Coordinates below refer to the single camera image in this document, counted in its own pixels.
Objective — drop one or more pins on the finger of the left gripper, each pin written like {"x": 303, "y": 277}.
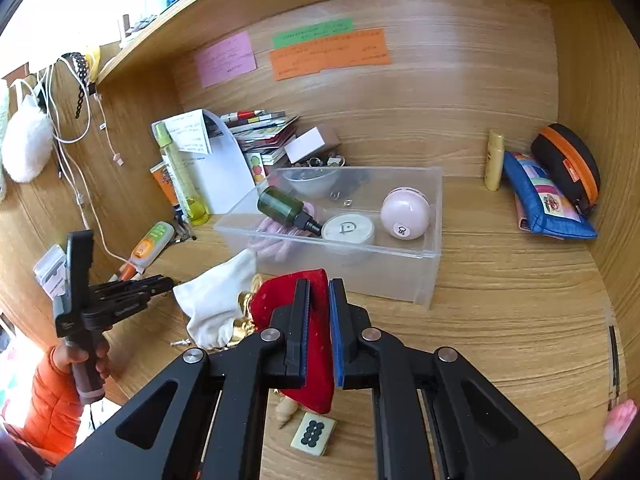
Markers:
{"x": 153, "y": 286}
{"x": 117, "y": 310}

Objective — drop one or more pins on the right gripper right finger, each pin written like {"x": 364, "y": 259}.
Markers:
{"x": 435, "y": 414}

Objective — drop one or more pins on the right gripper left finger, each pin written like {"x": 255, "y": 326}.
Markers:
{"x": 203, "y": 416}

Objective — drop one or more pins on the white cloth pouch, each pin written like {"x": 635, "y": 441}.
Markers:
{"x": 211, "y": 303}

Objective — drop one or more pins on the mahjong tile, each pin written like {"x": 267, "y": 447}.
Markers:
{"x": 313, "y": 434}

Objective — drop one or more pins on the red velvet pouch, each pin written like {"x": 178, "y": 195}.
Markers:
{"x": 318, "y": 391}

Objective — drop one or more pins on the dark green dropper bottle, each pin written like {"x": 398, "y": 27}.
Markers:
{"x": 287, "y": 210}

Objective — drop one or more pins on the white round cream jar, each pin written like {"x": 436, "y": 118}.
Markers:
{"x": 346, "y": 235}

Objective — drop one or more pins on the pink round ball device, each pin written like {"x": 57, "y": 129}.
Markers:
{"x": 405, "y": 213}

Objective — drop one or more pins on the person left hand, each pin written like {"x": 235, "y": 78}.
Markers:
{"x": 65, "y": 355}

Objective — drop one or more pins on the yellow green spray bottle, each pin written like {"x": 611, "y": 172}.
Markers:
{"x": 191, "y": 203}

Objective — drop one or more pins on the gold tassel ornament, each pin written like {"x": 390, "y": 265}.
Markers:
{"x": 244, "y": 325}

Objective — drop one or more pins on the orange sunscreen tube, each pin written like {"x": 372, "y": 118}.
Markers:
{"x": 162, "y": 177}

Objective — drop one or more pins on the white paper sheets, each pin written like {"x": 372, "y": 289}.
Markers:
{"x": 210, "y": 155}

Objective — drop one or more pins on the fruit sticker sheet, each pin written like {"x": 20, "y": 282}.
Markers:
{"x": 256, "y": 165}

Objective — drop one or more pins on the white fluffy pompom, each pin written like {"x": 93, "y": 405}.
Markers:
{"x": 28, "y": 142}

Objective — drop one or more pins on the stack of booklets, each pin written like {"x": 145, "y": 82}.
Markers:
{"x": 263, "y": 136}

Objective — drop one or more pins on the white small box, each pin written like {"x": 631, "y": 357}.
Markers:
{"x": 310, "y": 143}

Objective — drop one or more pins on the pink wallet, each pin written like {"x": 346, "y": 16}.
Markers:
{"x": 526, "y": 215}

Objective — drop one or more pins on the clear plastic storage bin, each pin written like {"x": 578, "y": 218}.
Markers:
{"x": 381, "y": 228}

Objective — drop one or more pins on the blue patchwork pouch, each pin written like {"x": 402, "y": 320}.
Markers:
{"x": 557, "y": 217}

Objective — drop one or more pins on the pink paper note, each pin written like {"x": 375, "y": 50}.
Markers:
{"x": 225, "y": 60}

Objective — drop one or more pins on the black orange zipper case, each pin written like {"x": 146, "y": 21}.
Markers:
{"x": 570, "y": 165}

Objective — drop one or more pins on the yellow small bottle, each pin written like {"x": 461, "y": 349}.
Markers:
{"x": 494, "y": 160}

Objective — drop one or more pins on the green paper note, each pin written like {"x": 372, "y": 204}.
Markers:
{"x": 311, "y": 32}

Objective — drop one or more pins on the orange paper note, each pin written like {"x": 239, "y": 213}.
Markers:
{"x": 358, "y": 48}

